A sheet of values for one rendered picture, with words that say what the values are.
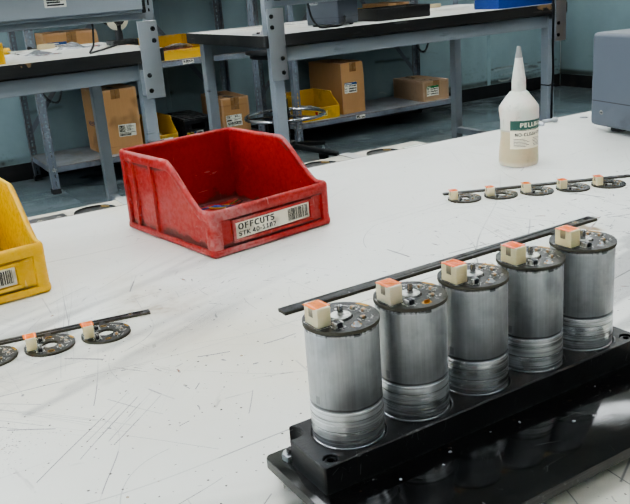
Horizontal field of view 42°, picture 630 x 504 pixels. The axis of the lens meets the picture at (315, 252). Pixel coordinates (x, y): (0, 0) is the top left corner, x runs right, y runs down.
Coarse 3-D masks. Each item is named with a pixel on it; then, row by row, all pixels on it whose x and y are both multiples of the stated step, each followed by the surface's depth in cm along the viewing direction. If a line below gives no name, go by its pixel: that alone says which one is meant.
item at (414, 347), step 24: (384, 312) 27; (408, 312) 26; (432, 312) 27; (384, 336) 27; (408, 336) 27; (432, 336) 27; (384, 360) 28; (408, 360) 27; (432, 360) 27; (384, 384) 28; (408, 384) 27; (432, 384) 27; (384, 408) 28; (408, 408) 28; (432, 408) 28
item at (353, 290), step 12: (588, 216) 34; (552, 228) 33; (516, 240) 32; (528, 240) 32; (468, 252) 31; (480, 252) 31; (492, 252) 31; (432, 264) 30; (396, 276) 29; (408, 276) 29; (348, 288) 28; (360, 288) 28; (372, 288) 29; (312, 300) 28; (324, 300) 28; (288, 312) 27
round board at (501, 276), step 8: (480, 264) 30; (488, 264) 30; (440, 272) 29; (488, 272) 29; (496, 272) 29; (504, 272) 29; (440, 280) 29; (472, 280) 28; (480, 280) 28; (496, 280) 28; (504, 280) 28; (456, 288) 28; (464, 288) 28; (472, 288) 28; (480, 288) 28; (488, 288) 28
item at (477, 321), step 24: (504, 288) 28; (456, 312) 28; (480, 312) 28; (504, 312) 28; (456, 336) 29; (480, 336) 28; (504, 336) 29; (456, 360) 29; (480, 360) 29; (504, 360) 29; (456, 384) 29; (480, 384) 29; (504, 384) 29
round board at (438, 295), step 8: (416, 288) 28; (424, 288) 28; (432, 288) 28; (440, 288) 28; (376, 296) 28; (424, 296) 27; (432, 296) 27; (440, 296) 27; (376, 304) 27; (384, 304) 27; (400, 304) 27; (408, 304) 27; (416, 304) 27; (424, 304) 27; (432, 304) 27; (440, 304) 27
